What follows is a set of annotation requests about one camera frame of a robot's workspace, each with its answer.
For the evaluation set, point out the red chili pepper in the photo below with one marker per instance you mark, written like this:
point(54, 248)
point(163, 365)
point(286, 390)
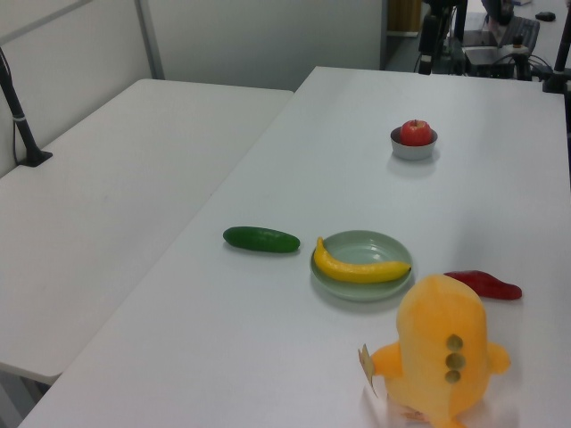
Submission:
point(490, 285)

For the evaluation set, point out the dark equipment box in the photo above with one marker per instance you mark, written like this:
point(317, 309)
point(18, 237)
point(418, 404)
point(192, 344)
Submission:
point(488, 60)

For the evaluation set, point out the dark green cucumber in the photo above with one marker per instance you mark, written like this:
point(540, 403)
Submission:
point(261, 240)

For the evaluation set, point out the yellow plush toy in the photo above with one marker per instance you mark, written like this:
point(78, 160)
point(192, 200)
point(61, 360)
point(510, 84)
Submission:
point(437, 339)

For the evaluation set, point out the small grey bowl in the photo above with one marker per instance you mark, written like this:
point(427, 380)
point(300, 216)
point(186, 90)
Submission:
point(412, 151)

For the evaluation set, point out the black camera pole with base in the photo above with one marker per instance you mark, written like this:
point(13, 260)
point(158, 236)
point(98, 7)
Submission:
point(20, 120)

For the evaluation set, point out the grey partition frame post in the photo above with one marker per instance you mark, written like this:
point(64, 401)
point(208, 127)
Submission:
point(149, 40)

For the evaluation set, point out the yellow banana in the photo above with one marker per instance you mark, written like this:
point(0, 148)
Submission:
point(357, 271)

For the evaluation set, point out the red apple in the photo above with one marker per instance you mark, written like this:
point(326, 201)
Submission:
point(416, 133)

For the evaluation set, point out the pale green round plate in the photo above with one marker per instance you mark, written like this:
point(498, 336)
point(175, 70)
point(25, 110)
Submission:
point(379, 249)

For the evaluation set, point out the brown paper toy tag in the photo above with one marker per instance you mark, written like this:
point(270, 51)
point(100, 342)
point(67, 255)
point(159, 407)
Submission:
point(366, 362)

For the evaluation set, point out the black clamp stand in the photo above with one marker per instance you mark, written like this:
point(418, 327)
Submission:
point(557, 67)

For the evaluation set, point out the black computer mouse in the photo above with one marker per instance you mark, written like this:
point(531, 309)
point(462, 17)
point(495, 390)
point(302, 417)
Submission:
point(545, 16)

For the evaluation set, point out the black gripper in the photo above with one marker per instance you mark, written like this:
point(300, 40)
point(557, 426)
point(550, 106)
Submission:
point(429, 35)

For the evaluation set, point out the black keyboard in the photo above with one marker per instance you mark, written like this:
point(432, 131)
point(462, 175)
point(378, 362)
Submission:
point(526, 33)

